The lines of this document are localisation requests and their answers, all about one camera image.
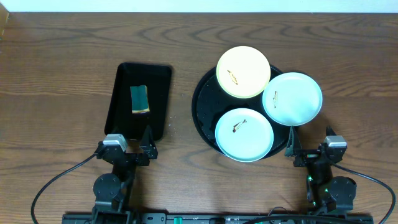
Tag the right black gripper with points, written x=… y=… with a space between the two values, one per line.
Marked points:
x=311 y=156

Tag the light green plate right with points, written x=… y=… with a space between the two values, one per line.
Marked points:
x=292 y=99

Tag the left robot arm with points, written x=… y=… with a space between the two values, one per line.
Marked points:
x=112 y=190

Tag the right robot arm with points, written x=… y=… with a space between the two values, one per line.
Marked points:
x=327 y=194

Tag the light green plate front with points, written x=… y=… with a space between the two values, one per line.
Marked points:
x=244 y=135

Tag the black rectangular tray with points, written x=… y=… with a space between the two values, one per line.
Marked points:
x=120 y=120

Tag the light green plate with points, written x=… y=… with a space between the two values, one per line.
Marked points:
x=244 y=135
x=292 y=99

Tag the green yellow sponge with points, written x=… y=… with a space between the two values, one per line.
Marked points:
x=139 y=99

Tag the round black tray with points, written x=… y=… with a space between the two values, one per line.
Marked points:
x=210 y=102

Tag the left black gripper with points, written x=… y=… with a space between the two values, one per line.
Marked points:
x=130 y=156

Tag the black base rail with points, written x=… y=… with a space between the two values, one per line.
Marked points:
x=156 y=218

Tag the yellow plate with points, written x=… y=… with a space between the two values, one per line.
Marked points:
x=243 y=72

